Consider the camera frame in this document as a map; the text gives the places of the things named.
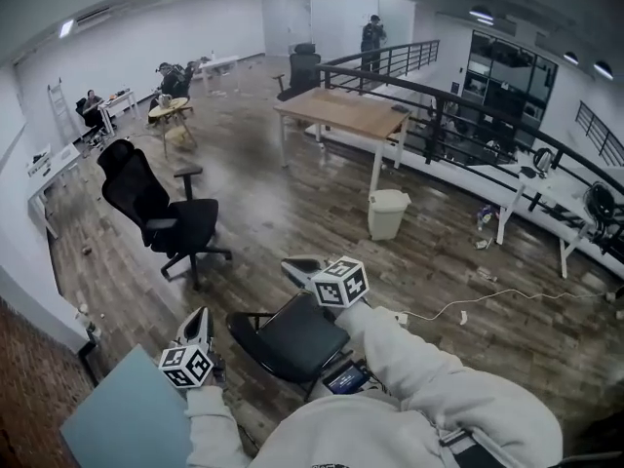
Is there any dark framed glass partition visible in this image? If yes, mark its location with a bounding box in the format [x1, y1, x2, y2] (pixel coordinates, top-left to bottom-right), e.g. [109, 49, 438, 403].
[459, 28, 560, 134]

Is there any wooden table with white legs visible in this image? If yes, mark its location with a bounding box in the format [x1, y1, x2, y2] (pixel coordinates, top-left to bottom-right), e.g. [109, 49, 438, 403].
[272, 87, 412, 195]

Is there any ceiling air vent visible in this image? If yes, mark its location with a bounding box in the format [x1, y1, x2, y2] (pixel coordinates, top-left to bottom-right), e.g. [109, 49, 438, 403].
[73, 6, 114, 31]

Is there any white desk with angled legs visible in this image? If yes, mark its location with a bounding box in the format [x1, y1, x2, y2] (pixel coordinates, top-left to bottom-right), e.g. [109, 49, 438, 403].
[466, 159, 624, 280]

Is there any white double door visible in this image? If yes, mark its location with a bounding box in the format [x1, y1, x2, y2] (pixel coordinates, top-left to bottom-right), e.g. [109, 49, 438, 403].
[261, 0, 314, 59]

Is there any short black railing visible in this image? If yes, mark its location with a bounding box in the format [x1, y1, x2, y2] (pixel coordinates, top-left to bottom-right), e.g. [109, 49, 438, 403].
[573, 98, 624, 168]

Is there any black high-back office chair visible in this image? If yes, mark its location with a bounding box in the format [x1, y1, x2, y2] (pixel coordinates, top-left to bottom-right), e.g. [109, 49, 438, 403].
[272, 42, 323, 102]

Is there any long white desk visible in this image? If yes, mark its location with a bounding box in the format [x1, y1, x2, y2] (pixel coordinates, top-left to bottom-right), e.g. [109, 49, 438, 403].
[26, 141, 83, 239]

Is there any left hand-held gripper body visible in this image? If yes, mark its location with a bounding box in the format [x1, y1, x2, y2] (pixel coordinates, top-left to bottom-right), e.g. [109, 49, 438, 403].
[158, 329, 227, 390]

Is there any round wooden table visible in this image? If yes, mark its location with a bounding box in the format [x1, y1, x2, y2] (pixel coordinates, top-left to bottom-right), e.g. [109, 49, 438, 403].
[147, 96, 198, 161]

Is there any black device with screen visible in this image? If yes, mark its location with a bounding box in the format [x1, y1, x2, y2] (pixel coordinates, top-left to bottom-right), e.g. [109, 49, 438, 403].
[322, 358, 372, 396]

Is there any black folding chair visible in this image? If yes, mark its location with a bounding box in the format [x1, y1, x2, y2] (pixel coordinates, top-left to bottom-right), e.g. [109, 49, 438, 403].
[225, 290, 353, 402]

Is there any plastic bottle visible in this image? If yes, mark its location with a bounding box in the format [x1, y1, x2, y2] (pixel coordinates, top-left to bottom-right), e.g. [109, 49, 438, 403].
[474, 204, 494, 234]

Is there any black desk fan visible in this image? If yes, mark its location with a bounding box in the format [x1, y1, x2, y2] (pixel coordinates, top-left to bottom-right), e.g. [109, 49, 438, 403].
[581, 180, 617, 241]

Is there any white ladder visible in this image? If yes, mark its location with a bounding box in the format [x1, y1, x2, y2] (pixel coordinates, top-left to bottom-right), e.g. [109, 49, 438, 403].
[46, 77, 85, 143]

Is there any black mesh office chair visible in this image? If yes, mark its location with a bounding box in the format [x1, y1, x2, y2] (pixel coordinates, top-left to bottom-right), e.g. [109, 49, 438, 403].
[96, 137, 234, 292]

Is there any person's grey hoodie torso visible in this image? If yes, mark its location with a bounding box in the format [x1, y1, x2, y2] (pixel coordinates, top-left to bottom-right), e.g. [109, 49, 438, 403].
[248, 390, 547, 468]

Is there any person's left forearm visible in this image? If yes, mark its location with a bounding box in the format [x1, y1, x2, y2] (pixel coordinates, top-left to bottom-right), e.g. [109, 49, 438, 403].
[183, 383, 257, 468]

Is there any small white desk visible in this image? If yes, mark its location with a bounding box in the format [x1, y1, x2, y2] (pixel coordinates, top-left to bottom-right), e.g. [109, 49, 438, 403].
[197, 55, 242, 98]
[97, 89, 141, 137]

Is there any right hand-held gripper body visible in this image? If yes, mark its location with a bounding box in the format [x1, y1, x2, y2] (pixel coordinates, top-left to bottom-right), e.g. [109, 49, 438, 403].
[304, 254, 370, 309]

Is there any white trash bin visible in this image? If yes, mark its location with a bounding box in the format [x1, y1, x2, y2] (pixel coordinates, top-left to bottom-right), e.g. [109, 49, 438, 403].
[367, 188, 412, 242]

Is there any white cable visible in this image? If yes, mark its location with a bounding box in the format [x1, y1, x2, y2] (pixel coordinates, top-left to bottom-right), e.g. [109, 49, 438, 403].
[403, 288, 616, 322]

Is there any black metal railing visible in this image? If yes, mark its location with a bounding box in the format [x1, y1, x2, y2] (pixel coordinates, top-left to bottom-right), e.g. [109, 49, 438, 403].
[315, 39, 624, 282]

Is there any light blue board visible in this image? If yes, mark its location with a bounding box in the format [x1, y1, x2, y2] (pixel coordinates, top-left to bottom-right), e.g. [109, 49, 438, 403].
[58, 343, 195, 468]

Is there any person's right forearm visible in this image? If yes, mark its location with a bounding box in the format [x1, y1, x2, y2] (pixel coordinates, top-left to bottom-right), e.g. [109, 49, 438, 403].
[334, 301, 565, 457]

